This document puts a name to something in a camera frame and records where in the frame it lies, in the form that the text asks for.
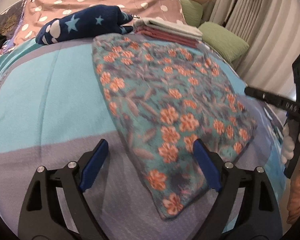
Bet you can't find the orange quilted sleeve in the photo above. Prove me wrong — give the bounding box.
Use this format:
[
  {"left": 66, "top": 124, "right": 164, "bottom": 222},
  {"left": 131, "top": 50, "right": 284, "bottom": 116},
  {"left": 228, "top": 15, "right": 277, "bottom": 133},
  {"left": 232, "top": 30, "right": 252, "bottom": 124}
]
[{"left": 287, "top": 172, "right": 300, "bottom": 225}]

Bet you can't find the purple patterned pillow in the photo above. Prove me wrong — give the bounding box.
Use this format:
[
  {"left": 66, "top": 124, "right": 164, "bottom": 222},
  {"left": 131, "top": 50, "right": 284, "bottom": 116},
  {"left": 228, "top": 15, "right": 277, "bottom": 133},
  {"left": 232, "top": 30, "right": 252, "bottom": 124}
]
[{"left": 0, "top": 0, "right": 27, "bottom": 40}]

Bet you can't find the folded white garment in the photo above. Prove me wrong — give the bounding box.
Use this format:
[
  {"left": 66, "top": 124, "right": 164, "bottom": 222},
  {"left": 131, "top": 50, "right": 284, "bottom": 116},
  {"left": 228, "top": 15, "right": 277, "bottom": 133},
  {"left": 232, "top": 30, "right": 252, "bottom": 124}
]
[{"left": 133, "top": 17, "right": 203, "bottom": 40}]

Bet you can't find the pink polka dot sheet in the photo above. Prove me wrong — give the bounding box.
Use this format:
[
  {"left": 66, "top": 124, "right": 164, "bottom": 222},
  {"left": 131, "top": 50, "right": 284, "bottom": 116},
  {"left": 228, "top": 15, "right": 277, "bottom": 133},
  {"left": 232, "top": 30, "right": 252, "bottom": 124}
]
[{"left": 13, "top": 0, "right": 185, "bottom": 46}]

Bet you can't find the teal floral garment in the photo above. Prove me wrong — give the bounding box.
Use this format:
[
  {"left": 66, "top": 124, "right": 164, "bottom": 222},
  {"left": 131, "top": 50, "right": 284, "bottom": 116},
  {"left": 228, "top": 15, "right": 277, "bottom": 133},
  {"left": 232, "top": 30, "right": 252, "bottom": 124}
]
[{"left": 92, "top": 34, "right": 257, "bottom": 219}]

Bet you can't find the blue and grey bedspread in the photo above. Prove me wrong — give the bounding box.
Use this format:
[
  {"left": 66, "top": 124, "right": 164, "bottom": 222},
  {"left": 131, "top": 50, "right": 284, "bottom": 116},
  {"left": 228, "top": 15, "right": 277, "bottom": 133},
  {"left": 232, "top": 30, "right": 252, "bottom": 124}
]
[{"left": 0, "top": 33, "right": 287, "bottom": 240}]

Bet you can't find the green pillow far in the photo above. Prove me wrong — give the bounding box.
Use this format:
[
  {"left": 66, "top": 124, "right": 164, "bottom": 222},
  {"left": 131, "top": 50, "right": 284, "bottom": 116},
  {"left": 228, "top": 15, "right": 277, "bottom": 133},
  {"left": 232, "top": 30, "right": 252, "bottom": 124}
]
[{"left": 180, "top": 0, "right": 203, "bottom": 28}]

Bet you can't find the white gloved right hand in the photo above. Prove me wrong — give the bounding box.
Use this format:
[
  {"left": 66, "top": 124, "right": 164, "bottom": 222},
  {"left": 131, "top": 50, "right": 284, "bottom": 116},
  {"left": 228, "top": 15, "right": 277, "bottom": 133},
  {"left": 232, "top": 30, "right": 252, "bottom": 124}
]
[{"left": 281, "top": 124, "right": 300, "bottom": 164}]

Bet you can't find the folded pink garment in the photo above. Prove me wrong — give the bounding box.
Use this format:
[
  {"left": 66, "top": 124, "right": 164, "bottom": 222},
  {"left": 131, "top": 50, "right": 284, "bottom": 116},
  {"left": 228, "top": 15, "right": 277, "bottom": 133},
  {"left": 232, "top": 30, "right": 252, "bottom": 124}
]
[{"left": 134, "top": 25, "right": 199, "bottom": 48}]

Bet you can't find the navy star fleece garment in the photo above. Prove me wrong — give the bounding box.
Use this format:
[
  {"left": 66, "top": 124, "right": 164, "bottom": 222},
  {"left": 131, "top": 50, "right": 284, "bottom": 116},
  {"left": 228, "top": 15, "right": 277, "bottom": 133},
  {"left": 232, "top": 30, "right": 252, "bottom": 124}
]
[{"left": 36, "top": 5, "right": 133, "bottom": 45}]

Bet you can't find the green pillow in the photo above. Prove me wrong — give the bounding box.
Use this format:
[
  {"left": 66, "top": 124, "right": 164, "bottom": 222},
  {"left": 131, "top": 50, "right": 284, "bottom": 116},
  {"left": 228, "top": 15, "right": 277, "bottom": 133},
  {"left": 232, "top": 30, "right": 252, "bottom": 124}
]
[
  {"left": 198, "top": 22, "right": 250, "bottom": 63},
  {"left": 180, "top": 0, "right": 203, "bottom": 28}
]

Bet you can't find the grey pleated curtain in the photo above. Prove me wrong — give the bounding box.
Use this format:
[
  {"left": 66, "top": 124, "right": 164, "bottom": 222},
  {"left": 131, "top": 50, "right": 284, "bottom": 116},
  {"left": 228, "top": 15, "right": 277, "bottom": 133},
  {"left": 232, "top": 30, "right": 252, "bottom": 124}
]
[{"left": 204, "top": 0, "right": 300, "bottom": 98}]

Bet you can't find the green pillow near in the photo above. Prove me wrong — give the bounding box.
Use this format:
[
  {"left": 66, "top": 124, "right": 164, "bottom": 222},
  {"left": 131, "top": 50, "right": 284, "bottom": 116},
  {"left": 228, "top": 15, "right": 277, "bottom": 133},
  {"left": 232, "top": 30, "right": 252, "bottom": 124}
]
[{"left": 198, "top": 22, "right": 250, "bottom": 63}]

